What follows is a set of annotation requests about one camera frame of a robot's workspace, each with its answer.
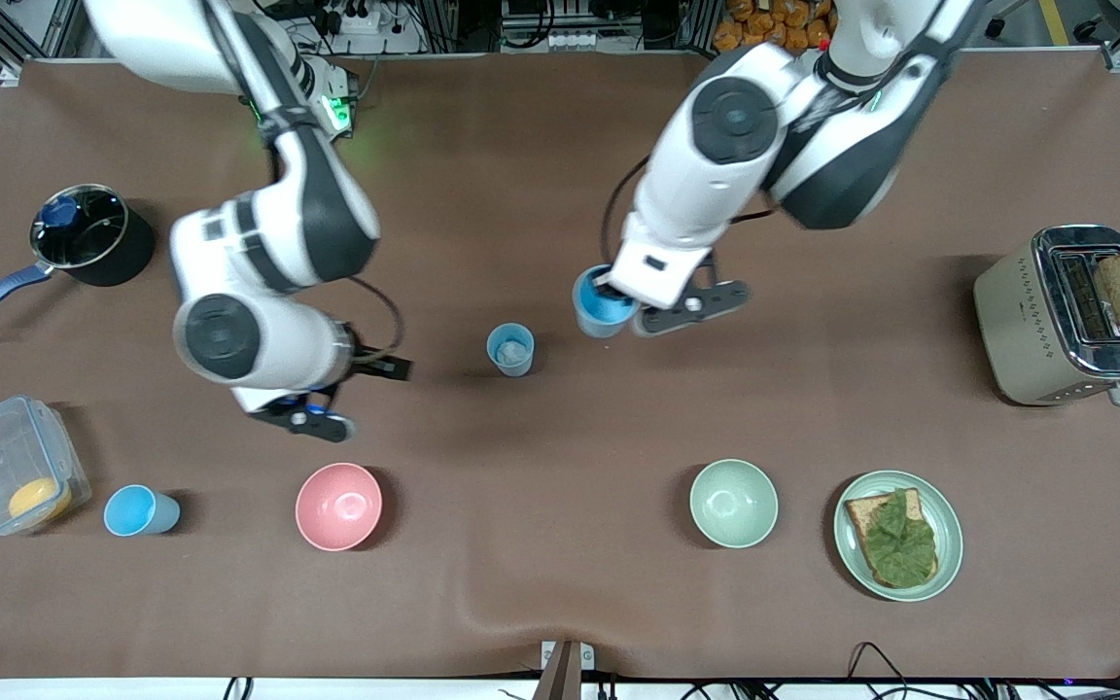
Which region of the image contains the light blue plastic cup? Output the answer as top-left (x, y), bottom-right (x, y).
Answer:
top-left (103, 483), bottom-right (183, 539)
top-left (573, 263), bottom-right (642, 340)
top-left (486, 322), bottom-right (537, 379)

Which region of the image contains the pink bowl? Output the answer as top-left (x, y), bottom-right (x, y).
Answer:
top-left (295, 462), bottom-right (385, 553)

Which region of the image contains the pale green bowl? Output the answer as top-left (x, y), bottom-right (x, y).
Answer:
top-left (688, 458), bottom-right (781, 550)

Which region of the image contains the brown table cloth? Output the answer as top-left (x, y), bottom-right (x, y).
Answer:
top-left (0, 51), bottom-right (1120, 682)

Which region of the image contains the yellow round food piece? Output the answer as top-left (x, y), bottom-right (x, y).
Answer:
top-left (8, 475), bottom-right (74, 522)

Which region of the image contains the toast slice under lettuce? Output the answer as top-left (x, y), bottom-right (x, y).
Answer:
top-left (843, 488), bottom-right (941, 590)

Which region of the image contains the small dark blue piece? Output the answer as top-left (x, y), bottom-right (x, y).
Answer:
top-left (40, 194), bottom-right (84, 230)

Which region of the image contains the bag of orange items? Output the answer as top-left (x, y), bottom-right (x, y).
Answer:
top-left (712, 0), bottom-right (839, 53)

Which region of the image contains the green lettuce leaf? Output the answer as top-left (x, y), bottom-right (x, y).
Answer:
top-left (858, 488), bottom-right (939, 588)

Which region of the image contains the silver toaster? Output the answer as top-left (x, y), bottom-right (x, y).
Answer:
top-left (971, 224), bottom-right (1120, 408)

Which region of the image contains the pale green plate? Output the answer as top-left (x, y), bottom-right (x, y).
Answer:
top-left (832, 470), bottom-right (965, 604)

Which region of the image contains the metal table clamp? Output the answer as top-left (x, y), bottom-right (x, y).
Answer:
top-left (540, 639), bottom-right (596, 700)

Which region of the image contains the white power strip with plugs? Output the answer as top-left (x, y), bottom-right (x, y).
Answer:
top-left (319, 0), bottom-right (384, 36)

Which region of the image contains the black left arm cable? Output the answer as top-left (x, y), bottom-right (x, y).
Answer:
top-left (601, 156), bottom-right (654, 269)

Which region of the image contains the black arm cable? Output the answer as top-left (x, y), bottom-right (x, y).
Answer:
top-left (344, 276), bottom-right (407, 364)
top-left (601, 156), bottom-right (654, 269)

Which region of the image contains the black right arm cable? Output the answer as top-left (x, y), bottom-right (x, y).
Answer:
top-left (344, 276), bottom-right (407, 364)

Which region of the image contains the dark saucepan with blue handle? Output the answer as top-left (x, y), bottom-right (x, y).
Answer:
top-left (0, 183), bottom-right (158, 335)

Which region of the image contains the black looped cable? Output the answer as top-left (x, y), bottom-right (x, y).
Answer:
top-left (846, 641), bottom-right (913, 700)

